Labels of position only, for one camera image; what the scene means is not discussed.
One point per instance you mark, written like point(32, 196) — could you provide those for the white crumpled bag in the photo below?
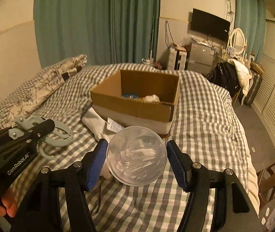
point(151, 98)

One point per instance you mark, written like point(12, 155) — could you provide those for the cream padded coat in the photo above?
point(242, 72)

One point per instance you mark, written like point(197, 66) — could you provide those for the patterned pillow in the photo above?
point(43, 84)

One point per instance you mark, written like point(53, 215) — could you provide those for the person's left hand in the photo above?
point(6, 207)

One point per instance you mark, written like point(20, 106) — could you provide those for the grey checked bed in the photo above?
point(200, 116)

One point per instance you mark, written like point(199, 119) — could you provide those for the black television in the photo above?
point(210, 24)

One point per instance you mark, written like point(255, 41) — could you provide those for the white packaging scraps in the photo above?
point(270, 214)

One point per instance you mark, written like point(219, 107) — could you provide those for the wide green curtain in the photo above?
point(79, 21)

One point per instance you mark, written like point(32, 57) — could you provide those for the wooden stool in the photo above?
point(272, 181)

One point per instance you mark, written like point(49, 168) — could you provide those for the brown cardboard box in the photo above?
point(127, 107)

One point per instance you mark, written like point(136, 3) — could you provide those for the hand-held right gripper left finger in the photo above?
point(95, 168)

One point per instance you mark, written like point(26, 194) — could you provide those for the blue packet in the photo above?
point(130, 96)

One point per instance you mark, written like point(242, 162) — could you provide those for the black jacket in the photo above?
point(224, 77)

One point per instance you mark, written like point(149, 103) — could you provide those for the white suitcase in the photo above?
point(176, 58)

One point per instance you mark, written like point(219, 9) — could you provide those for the white oval vanity mirror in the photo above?
point(237, 41)

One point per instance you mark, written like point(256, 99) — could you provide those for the narrow green curtain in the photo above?
point(248, 14)

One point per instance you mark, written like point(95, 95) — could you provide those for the white paper label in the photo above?
point(114, 126)

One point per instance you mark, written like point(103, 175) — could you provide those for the clear round cotton swab container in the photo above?
point(137, 157)

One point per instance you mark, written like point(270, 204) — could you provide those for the white folded cloth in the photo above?
point(95, 123)

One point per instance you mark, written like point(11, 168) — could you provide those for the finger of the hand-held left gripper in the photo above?
point(44, 127)

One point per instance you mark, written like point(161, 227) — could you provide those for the dark hard suitcase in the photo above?
point(253, 87)

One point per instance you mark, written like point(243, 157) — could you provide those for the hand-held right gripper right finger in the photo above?
point(177, 166)

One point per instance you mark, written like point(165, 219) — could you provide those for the silver small fridge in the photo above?
point(200, 55)

